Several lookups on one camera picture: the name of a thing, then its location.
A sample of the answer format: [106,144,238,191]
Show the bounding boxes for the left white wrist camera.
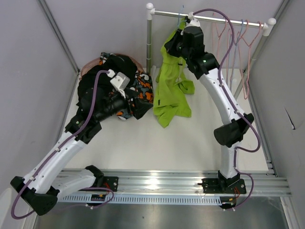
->
[107,69,130,99]

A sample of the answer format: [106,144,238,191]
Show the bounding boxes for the translucent pink plastic basket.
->
[79,52,144,81]

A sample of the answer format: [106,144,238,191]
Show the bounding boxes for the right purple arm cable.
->
[190,8,262,210]

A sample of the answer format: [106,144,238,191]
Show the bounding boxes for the black shorts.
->
[77,52,141,113]

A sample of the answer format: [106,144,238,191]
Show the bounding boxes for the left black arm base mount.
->
[73,175,118,192]

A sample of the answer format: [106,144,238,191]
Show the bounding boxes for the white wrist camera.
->
[107,69,130,99]
[181,11,200,35]

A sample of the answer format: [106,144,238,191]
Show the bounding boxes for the aluminium extrusion rail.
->
[31,169,292,198]

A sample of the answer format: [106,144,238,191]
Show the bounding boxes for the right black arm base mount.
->
[197,176,246,194]

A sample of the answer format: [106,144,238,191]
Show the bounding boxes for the camouflage patterned shorts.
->
[100,55,154,120]

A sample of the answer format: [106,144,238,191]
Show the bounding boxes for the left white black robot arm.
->
[10,86,153,219]

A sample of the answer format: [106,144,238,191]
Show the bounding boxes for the pink hanger with navy shorts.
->
[226,19,250,100]

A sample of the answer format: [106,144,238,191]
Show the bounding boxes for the pink hanger with black shorts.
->
[212,22,228,61]

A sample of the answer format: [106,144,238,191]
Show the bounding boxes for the white metal clothes rack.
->
[146,3,277,98]

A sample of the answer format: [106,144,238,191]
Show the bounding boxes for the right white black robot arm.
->
[164,26,254,193]

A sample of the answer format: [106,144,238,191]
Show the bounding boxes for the grey slotted cable duct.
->
[59,193,222,206]

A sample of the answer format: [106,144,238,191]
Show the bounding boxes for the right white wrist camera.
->
[181,11,200,35]

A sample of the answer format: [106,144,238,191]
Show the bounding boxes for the lime green shorts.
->
[152,20,196,128]

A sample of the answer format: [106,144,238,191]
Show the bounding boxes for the light blue hanger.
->
[177,5,186,29]

